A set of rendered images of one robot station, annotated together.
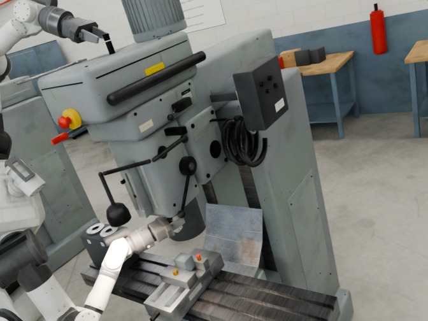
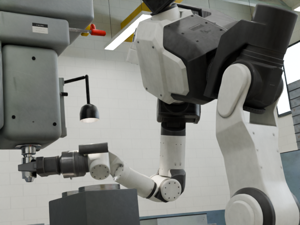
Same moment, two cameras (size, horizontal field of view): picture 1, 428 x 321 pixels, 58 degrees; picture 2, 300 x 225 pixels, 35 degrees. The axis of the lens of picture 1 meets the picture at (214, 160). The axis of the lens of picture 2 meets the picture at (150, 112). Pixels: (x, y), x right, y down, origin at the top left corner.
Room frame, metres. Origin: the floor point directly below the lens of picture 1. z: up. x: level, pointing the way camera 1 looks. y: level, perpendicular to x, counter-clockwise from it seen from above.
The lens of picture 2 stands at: (2.62, 1.11, 1.01)
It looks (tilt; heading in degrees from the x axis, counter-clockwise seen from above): 14 degrees up; 199
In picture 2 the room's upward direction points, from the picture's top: 6 degrees counter-clockwise
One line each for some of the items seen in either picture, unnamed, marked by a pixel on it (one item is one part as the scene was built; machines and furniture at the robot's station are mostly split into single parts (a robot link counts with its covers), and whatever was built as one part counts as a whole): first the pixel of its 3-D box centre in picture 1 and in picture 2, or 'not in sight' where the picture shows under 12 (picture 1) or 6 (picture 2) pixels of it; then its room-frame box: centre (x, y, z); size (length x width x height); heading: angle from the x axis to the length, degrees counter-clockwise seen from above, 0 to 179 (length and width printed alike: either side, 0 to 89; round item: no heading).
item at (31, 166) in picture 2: not in sight; (27, 167); (1.34, 0.23, 1.23); 0.06 x 0.02 x 0.03; 115
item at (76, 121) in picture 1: (71, 118); (85, 28); (1.13, 0.36, 1.76); 0.06 x 0.02 x 0.06; 50
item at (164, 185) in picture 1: (155, 167); (25, 98); (1.31, 0.21, 1.47); 0.21 x 0.19 x 0.32; 50
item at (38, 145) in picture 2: not in sight; (28, 146); (1.31, 0.21, 1.31); 0.09 x 0.09 x 0.01
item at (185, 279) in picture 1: (178, 277); not in sight; (1.29, 0.27, 1.00); 0.15 x 0.06 x 0.04; 49
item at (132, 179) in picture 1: (136, 189); (58, 107); (1.23, 0.29, 1.44); 0.04 x 0.04 x 0.21; 50
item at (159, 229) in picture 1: (153, 233); (57, 166); (1.27, 0.30, 1.23); 0.13 x 0.12 x 0.10; 25
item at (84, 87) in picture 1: (124, 76); (19, 6); (1.32, 0.20, 1.81); 0.47 x 0.26 x 0.16; 140
